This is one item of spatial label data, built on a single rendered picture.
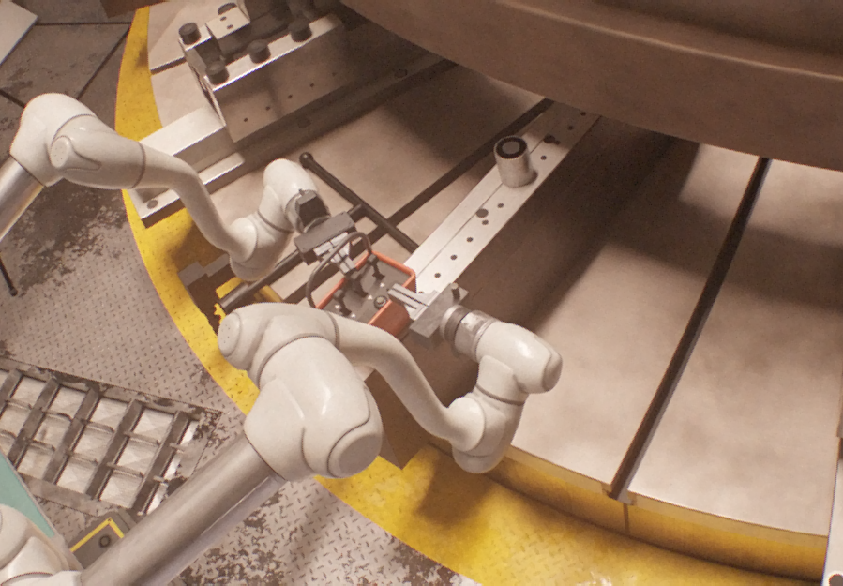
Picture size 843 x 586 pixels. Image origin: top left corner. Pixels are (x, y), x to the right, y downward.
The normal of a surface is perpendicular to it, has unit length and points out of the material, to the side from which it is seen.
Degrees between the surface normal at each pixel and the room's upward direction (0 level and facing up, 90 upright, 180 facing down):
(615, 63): 90
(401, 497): 0
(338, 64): 90
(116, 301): 0
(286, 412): 22
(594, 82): 90
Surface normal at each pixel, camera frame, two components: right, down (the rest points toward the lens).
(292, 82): 0.45, 0.61
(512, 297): 0.75, 0.38
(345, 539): -0.22, -0.63
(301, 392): -0.46, -0.42
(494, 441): 0.48, 0.38
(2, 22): 0.37, -0.43
